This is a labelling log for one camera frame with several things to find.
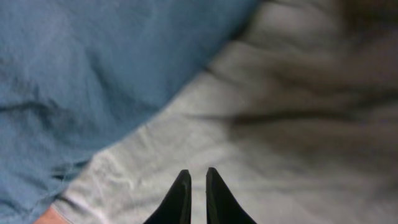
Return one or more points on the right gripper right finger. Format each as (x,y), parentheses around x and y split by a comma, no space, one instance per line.
(221,205)

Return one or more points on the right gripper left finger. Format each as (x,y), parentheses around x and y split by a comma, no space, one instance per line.
(176,206)

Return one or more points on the blue denim shorts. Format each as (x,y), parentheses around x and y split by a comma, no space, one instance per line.
(79,75)

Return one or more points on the grey shorts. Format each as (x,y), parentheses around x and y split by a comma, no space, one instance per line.
(298,115)

